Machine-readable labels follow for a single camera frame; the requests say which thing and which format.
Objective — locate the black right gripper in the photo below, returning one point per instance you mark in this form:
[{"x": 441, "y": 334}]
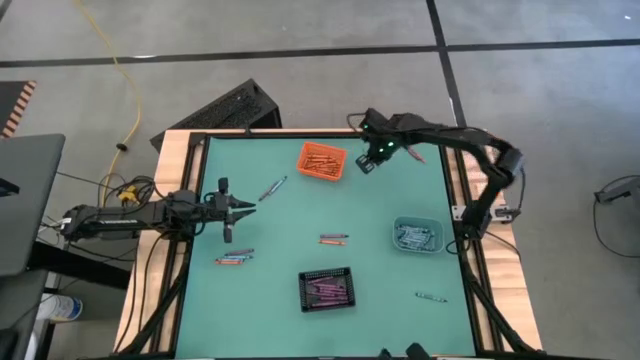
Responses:
[{"x": 380, "y": 147}]

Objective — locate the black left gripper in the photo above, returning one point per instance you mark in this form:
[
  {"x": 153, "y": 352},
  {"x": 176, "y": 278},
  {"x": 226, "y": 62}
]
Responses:
[{"x": 226, "y": 207}]

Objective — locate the orange crayon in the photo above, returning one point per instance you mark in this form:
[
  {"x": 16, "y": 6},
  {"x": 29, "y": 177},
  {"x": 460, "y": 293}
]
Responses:
[
  {"x": 320, "y": 163},
  {"x": 322, "y": 169},
  {"x": 322, "y": 157},
  {"x": 229, "y": 261},
  {"x": 332, "y": 242}
]

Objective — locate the orange plastic basket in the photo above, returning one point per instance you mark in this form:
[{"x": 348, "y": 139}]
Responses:
[{"x": 322, "y": 148}]

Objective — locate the blue crayon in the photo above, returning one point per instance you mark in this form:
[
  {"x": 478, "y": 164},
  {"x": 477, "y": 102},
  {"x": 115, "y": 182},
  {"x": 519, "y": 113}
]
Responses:
[
  {"x": 412, "y": 228},
  {"x": 415, "y": 233},
  {"x": 417, "y": 247},
  {"x": 415, "y": 238},
  {"x": 416, "y": 242}
]

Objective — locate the black plastic basket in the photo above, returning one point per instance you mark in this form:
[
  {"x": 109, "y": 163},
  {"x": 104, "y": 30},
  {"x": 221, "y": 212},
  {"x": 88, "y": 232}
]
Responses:
[{"x": 305, "y": 306}]

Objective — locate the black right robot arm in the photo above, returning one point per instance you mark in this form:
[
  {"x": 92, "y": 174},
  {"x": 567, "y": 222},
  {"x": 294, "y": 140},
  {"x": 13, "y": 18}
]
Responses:
[{"x": 480, "y": 150}]

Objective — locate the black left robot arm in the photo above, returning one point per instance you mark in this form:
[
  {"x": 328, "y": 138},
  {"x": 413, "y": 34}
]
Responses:
[{"x": 135, "y": 215}]

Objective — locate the teal plastic bin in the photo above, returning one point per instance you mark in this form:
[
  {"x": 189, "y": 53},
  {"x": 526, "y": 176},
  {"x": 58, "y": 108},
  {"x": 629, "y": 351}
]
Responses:
[{"x": 397, "y": 222}]

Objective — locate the green table mat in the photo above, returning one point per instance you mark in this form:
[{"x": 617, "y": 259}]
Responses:
[{"x": 290, "y": 300}]

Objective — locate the black perforated computer case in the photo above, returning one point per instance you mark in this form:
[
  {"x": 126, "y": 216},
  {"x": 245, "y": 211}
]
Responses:
[{"x": 225, "y": 107}]

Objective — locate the yellow connector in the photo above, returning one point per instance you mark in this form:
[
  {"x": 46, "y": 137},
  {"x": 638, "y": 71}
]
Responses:
[{"x": 127, "y": 193}]

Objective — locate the black desk support bar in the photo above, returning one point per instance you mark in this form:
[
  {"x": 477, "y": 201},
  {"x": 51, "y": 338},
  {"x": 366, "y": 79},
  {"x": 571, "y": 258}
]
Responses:
[{"x": 75, "y": 262}]

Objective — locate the white and blue bottle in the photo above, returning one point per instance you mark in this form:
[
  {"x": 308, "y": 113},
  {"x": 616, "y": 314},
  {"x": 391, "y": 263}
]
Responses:
[{"x": 62, "y": 307}]

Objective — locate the black mechanical device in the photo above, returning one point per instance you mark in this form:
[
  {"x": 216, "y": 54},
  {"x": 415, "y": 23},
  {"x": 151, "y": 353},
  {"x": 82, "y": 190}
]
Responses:
[{"x": 415, "y": 351}]

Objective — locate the grey side desk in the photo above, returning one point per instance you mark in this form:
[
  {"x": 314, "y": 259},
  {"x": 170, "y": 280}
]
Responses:
[{"x": 30, "y": 210}]

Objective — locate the black and blue device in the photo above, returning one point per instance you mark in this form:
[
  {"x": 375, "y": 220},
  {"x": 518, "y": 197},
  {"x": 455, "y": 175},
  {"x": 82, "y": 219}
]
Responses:
[{"x": 7, "y": 187}]

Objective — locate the grey chair base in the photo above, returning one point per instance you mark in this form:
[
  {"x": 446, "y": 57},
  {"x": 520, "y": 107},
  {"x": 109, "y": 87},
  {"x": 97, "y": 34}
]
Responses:
[{"x": 622, "y": 191}]

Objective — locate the black mat orange striped edge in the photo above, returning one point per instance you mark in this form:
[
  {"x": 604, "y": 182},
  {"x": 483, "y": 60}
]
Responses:
[{"x": 12, "y": 105}]

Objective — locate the black aluminium table frame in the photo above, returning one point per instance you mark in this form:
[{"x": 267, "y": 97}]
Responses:
[{"x": 300, "y": 134}]

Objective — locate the silver mounting bracket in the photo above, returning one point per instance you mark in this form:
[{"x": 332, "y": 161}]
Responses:
[{"x": 457, "y": 212}]

